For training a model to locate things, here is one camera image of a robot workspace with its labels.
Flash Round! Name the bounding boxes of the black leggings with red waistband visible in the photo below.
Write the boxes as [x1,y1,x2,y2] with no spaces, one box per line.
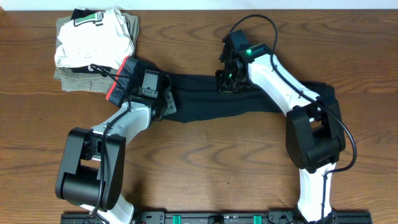
[105,55,338,124]

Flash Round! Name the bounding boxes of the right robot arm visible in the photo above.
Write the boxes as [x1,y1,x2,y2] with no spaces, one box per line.
[217,44,345,223]

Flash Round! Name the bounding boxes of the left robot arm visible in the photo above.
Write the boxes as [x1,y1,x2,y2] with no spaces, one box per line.
[55,90,177,223]

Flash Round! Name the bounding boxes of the white folded t-shirt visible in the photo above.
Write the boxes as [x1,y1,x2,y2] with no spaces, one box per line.
[54,8,139,69]

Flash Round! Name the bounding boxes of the khaki folded garment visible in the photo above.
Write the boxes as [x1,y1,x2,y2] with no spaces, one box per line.
[53,12,139,93]

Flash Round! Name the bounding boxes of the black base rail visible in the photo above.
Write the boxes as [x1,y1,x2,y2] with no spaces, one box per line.
[60,210,373,224]

